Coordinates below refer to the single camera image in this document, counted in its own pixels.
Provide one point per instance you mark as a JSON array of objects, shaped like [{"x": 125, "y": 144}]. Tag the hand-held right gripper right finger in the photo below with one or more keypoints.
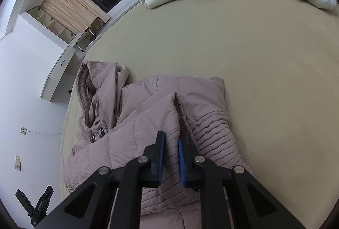
[{"x": 181, "y": 162}]

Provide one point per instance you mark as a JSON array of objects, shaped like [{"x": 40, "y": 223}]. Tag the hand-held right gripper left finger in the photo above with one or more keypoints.
[{"x": 161, "y": 157}]

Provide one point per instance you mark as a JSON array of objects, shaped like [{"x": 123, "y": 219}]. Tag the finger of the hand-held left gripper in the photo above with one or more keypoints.
[{"x": 23, "y": 199}]

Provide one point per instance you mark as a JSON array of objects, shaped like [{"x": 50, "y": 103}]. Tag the dusty pink down jacket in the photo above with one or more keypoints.
[{"x": 148, "y": 123}]

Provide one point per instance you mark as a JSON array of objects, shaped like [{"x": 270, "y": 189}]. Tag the bed with beige sheet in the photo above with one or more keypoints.
[{"x": 238, "y": 59}]

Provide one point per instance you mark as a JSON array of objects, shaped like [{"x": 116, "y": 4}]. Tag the small folding table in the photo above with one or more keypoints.
[{"x": 88, "y": 33}]

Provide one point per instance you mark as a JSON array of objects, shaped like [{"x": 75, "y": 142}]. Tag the beige curtain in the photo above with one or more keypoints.
[{"x": 68, "y": 4}]

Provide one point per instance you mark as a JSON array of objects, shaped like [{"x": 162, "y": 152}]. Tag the wall socket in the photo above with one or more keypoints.
[{"x": 23, "y": 130}]

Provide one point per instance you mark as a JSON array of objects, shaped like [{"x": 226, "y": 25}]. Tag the white wall desk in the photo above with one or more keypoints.
[{"x": 57, "y": 72}]

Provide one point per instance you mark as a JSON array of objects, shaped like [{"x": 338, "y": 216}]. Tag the white wall shelf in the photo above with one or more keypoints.
[{"x": 45, "y": 15}]

